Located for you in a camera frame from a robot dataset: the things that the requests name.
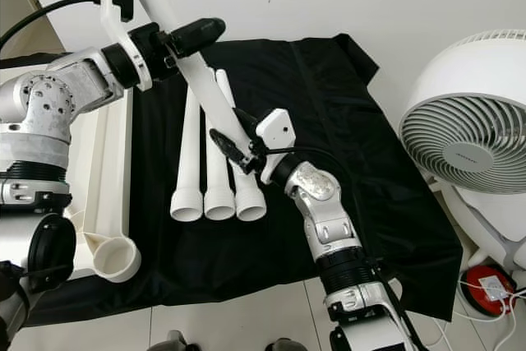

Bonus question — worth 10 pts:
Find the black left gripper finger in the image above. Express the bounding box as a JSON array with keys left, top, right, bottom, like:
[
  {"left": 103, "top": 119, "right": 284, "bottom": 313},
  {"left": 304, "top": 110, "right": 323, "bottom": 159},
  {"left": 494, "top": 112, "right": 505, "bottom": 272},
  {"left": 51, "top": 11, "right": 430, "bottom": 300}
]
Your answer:
[{"left": 168, "top": 16, "right": 227, "bottom": 60}]

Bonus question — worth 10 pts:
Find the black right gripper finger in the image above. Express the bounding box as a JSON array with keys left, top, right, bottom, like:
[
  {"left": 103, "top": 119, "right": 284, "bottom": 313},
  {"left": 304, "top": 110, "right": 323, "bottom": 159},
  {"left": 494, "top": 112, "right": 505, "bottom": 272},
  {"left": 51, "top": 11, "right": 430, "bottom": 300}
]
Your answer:
[
  {"left": 232, "top": 107, "right": 260, "bottom": 140},
  {"left": 210, "top": 127, "right": 249, "bottom": 170}
]

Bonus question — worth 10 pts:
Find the white plastic ribbed table top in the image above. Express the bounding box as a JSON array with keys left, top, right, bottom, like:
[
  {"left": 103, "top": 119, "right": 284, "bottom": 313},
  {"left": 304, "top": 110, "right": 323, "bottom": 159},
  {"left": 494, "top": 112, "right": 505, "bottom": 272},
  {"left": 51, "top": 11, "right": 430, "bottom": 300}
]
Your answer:
[{"left": 67, "top": 88, "right": 142, "bottom": 284}]

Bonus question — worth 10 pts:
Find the black cloth cover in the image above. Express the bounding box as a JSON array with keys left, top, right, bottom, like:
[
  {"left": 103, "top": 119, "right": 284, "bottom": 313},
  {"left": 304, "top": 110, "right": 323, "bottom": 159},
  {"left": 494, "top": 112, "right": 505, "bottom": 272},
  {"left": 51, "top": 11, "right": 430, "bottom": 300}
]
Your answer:
[{"left": 0, "top": 33, "right": 464, "bottom": 327}]

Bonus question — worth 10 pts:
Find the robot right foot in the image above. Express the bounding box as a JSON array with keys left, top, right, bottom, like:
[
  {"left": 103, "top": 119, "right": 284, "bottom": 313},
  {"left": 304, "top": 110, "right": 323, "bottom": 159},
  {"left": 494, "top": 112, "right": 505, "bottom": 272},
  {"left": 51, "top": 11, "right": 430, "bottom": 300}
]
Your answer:
[{"left": 270, "top": 338, "right": 307, "bottom": 351}]

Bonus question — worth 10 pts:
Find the white floor fan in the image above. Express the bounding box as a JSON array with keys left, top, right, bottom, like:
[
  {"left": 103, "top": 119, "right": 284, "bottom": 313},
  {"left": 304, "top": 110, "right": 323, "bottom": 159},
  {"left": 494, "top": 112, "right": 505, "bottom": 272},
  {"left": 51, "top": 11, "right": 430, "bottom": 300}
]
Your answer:
[{"left": 399, "top": 29, "right": 526, "bottom": 274}]

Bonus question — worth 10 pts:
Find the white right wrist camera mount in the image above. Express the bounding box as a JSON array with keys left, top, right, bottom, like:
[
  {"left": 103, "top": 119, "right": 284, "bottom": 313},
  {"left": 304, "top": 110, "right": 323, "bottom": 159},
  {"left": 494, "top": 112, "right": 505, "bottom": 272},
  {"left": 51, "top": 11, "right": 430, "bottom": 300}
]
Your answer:
[{"left": 255, "top": 109, "right": 295, "bottom": 186}]

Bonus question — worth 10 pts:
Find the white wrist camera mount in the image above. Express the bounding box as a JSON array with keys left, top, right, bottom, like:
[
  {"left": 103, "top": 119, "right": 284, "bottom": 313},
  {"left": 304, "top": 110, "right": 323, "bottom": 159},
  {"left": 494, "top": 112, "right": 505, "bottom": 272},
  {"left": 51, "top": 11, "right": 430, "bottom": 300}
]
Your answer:
[
  {"left": 100, "top": 0, "right": 154, "bottom": 94},
  {"left": 255, "top": 109, "right": 295, "bottom": 186}
]

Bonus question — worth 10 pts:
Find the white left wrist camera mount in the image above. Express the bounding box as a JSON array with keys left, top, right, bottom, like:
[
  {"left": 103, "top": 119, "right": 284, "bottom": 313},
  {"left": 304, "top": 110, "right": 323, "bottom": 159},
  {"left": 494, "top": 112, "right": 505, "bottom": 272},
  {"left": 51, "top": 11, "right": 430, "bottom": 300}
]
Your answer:
[{"left": 100, "top": 0, "right": 154, "bottom": 94}]

